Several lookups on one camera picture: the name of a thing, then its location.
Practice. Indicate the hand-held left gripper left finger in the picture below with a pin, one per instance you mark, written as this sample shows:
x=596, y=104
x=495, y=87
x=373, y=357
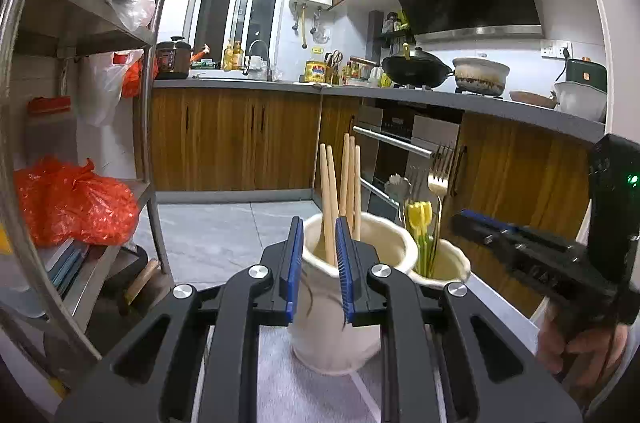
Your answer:
x=291, y=273

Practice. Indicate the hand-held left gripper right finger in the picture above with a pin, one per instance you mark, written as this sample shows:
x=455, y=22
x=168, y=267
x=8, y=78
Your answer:
x=346, y=273

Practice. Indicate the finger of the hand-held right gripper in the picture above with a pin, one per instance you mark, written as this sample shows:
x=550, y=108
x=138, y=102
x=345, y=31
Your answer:
x=487, y=219
x=540, y=263

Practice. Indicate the gold metal fork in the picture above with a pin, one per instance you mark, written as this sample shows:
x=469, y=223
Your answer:
x=437, y=183

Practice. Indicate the yellow plastic fork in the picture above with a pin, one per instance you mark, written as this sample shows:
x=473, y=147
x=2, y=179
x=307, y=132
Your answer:
x=420, y=213

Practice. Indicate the wooden chopstick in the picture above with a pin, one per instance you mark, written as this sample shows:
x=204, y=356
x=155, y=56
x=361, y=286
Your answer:
x=344, y=173
x=357, y=193
x=333, y=183
x=352, y=183
x=326, y=203

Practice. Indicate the white ceramic double utensil holder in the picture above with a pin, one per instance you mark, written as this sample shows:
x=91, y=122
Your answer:
x=325, y=348

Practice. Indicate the silver metal spoon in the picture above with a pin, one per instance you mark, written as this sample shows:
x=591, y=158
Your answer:
x=397, y=184

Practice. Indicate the person's right hand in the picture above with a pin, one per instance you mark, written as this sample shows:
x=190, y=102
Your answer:
x=550, y=343

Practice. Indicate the grey kitchen countertop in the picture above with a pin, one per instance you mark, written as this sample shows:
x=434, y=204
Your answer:
x=500, y=110

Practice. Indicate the brown dish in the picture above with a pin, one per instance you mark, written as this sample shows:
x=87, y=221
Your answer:
x=532, y=99

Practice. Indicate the white bowl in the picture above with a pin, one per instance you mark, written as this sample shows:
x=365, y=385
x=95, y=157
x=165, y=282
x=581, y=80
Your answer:
x=580, y=103

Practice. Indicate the built-in oven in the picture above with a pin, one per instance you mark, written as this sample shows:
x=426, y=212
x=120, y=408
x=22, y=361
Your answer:
x=390, y=133

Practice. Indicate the white casserole pot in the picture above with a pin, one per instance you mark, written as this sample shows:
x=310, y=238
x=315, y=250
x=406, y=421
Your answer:
x=480, y=75

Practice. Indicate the wooden lower kitchen cabinets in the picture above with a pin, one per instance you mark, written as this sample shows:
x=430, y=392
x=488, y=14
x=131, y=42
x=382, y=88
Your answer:
x=225, y=138

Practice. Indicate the dark green appliance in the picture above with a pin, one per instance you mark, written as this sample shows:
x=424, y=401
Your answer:
x=587, y=70

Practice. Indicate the black wok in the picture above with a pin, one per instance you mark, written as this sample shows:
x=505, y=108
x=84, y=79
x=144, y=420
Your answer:
x=417, y=70

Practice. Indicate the yellow oil bottle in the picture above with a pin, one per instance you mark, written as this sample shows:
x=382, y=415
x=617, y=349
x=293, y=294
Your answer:
x=316, y=72

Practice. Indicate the yellow glass bottles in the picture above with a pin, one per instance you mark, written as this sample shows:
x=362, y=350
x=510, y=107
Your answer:
x=233, y=58

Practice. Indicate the stack of blue-grey trays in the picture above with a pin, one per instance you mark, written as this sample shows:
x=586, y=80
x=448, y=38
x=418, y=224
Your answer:
x=67, y=268

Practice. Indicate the metal sink faucet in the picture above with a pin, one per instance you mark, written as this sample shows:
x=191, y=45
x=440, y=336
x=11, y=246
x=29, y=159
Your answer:
x=260, y=48

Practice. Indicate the large orange plastic bag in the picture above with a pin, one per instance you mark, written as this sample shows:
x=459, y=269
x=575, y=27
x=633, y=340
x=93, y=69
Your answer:
x=75, y=203

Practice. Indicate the dark electric pressure cooker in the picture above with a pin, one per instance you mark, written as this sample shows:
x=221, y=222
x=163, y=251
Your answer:
x=172, y=60

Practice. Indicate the hanging orange plastic bag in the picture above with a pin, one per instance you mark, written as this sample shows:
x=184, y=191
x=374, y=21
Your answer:
x=137, y=75

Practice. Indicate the hanging white plastic bag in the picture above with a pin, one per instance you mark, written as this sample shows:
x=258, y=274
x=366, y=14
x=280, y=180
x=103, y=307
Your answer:
x=102, y=93

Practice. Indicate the kitchen window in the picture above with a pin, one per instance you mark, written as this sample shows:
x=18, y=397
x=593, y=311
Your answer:
x=235, y=3

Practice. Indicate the container with red lid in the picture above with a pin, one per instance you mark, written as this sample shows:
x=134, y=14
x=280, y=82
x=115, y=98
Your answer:
x=50, y=113

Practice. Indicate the metal shelf rack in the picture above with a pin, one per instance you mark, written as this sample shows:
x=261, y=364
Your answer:
x=90, y=23

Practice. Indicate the white wall socket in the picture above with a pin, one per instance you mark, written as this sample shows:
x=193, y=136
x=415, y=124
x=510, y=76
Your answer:
x=555, y=48

